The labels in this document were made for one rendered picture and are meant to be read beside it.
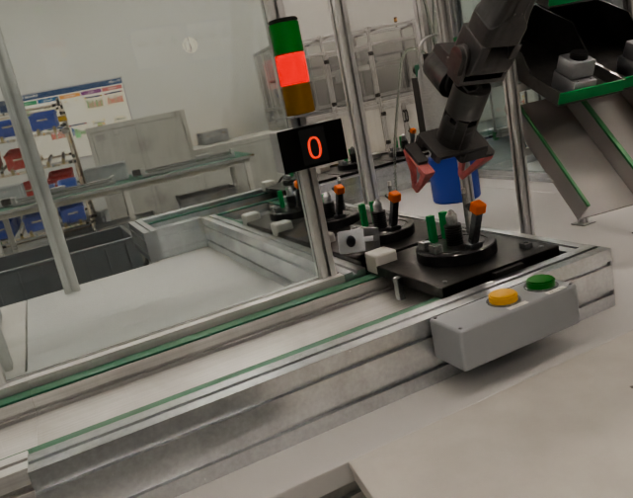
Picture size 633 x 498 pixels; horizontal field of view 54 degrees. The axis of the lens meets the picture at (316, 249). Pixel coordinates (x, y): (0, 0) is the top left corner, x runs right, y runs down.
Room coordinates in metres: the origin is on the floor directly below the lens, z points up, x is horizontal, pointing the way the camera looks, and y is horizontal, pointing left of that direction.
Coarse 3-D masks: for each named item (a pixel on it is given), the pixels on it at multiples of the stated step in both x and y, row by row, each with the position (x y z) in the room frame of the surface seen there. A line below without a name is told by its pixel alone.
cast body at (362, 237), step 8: (344, 232) 1.16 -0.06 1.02; (352, 232) 1.14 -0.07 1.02; (360, 232) 1.13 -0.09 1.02; (368, 232) 1.14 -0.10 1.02; (376, 232) 1.17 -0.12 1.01; (344, 240) 1.15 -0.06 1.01; (352, 240) 1.16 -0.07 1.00; (360, 240) 1.13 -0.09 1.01; (368, 240) 1.12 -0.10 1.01; (376, 240) 1.12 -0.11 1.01; (344, 248) 1.15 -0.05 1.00; (352, 248) 1.14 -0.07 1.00; (360, 248) 1.12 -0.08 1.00; (368, 248) 1.12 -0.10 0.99
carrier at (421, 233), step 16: (368, 224) 1.33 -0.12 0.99; (384, 224) 1.27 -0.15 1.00; (400, 224) 1.27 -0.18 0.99; (416, 224) 1.33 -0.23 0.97; (336, 240) 1.33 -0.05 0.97; (384, 240) 1.22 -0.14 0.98; (400, 240) 1.22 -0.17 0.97; (416, 240) 1.20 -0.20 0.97; (336, 256) 1.23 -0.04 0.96; (352, 256) 1.18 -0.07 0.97
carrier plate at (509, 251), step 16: (512, 240) 1.07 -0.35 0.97; (528, 240) 1.05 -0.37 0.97; (400, 256) 1.11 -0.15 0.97; (416, 256) 1.09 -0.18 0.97; (496, 256) 0.99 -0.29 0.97; (512, 256) 0.98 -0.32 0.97; (528, 256) 0.96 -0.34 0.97; (544, 256) 0.97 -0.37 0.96; (368, 272) 1.11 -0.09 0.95; (384, 272) 1.05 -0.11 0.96; (400, 272) 1.02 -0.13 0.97; (416, 272) 1.00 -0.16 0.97; (432, 272) 0.98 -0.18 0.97; (448, 272) 0.96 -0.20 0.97; (464, 272) 0.95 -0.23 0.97; (480, 272) 0.93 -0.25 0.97; (416, 288) 0.96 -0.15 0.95; (432, 288) 0.92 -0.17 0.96; (448, 288) 0.90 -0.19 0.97; (464, 288) 0.91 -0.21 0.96
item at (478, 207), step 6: (468, 204) 1.00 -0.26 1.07; (474, 204) 0.98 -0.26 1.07; (480, 204) 0.97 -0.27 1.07; (474, 210) 0.97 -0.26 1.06; (480, 210) 0.97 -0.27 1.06; (474, 216) 0.98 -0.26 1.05; (480, 216) 0.98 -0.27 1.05; (474, 222) 0.98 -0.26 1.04; (480, 222) 0.99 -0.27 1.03; (474, 228) 0.99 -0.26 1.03; (480, 228) 0.99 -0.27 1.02; (474, 234) 0.99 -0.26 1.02; (468, 240) 1.00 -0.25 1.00; (474, 240) 0.99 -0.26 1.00
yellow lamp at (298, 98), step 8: (288, 88) 1.07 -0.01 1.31; (296, 88) 1.06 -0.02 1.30; (304, 88) 1.07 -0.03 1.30; (288, 96) 1.07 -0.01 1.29; (296, 96) 1.06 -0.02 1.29; (304, 96) 1.07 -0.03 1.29; (312, 96) 1.08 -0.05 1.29; (288, 104) 1.07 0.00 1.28; (296, 104) 1.06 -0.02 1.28; (304, 104) 1.07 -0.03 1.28; (312, 104) 1.08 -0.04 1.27; (288, 112) 1.07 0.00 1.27; (296, 112) 1.07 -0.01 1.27; (304, 112) 1.06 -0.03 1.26
